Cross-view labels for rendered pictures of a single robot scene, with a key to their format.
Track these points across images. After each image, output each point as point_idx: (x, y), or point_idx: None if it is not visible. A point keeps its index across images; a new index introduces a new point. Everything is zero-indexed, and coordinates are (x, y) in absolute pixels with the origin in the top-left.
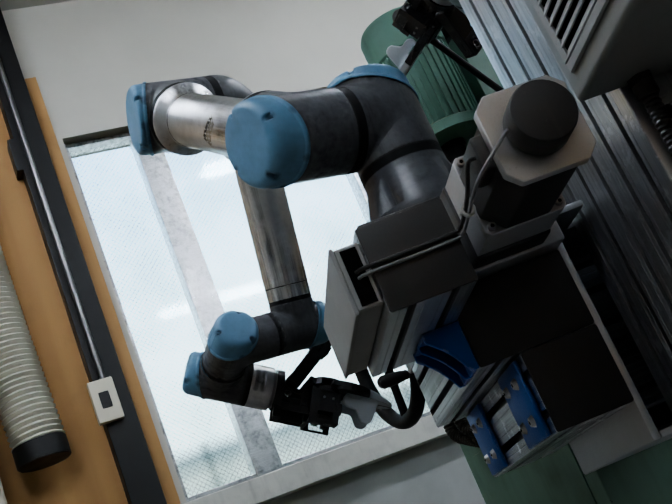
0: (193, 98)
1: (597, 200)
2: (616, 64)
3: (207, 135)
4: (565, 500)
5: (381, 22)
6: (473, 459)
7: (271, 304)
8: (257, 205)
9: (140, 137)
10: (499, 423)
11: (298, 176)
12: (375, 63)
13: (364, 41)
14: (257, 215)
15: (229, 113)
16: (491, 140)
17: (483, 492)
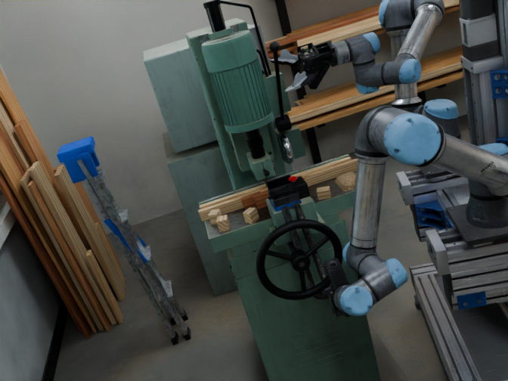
0: (459, 140)
1: None
2: None
3: (487, 170)
4: (332, 311)
5: (248, 39)
6: (253, 305)
7: (370, 248)
8: (382, 190)
9: (432, 156)
10: (498, 289)
11: None
12: (238, 64)
13: (232, 46)
14: (380, 196)
15: (506, 163)
16: None
17: (253, 320)
